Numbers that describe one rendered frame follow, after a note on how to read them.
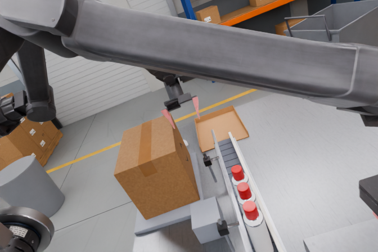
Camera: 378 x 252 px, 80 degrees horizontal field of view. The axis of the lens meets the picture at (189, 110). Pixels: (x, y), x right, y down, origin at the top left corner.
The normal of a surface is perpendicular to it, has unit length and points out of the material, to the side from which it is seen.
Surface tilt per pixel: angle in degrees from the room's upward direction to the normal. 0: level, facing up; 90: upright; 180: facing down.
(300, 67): 59
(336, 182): 0
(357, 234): 0
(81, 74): 90
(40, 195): 94
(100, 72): 90
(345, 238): 0
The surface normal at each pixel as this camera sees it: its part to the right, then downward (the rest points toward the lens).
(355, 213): -0.34, -0.82
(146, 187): 0.14, 0.44
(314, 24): 0.43, 0.26
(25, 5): -0.05, -0.06
